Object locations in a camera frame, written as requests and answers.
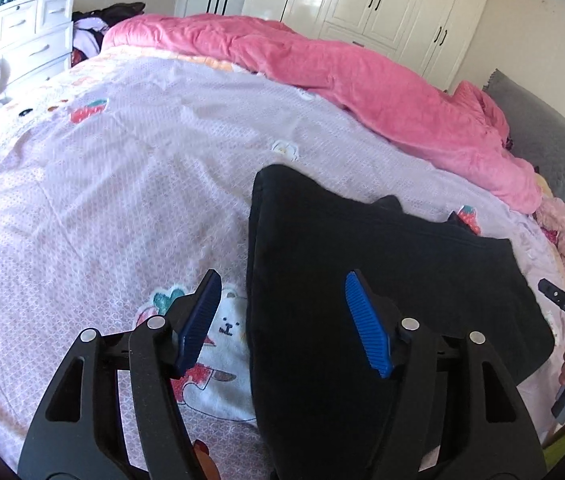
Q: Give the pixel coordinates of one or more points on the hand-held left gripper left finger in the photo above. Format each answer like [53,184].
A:
[202,320]

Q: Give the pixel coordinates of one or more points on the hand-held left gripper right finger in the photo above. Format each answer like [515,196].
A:
[367,330]

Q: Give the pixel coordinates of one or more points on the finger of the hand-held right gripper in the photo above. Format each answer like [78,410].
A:
[552,294]

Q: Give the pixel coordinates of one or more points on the black sweatshirt with orange patches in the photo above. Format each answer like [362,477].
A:
[362,240]

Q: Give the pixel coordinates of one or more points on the pile of dark clothes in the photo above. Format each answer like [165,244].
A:
[107,22]

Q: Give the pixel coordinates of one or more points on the lilac printed bedsheet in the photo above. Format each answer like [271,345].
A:
[112,185]

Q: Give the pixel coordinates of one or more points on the grey quilted headboard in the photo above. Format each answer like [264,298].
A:
[547,130]

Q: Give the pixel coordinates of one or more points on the pink plush blanket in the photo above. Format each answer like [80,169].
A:
[342,75]

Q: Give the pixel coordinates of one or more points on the white wardrobe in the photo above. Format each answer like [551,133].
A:
[387,5]

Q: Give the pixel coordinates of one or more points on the white chest of drawers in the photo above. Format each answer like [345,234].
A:
[32,40]

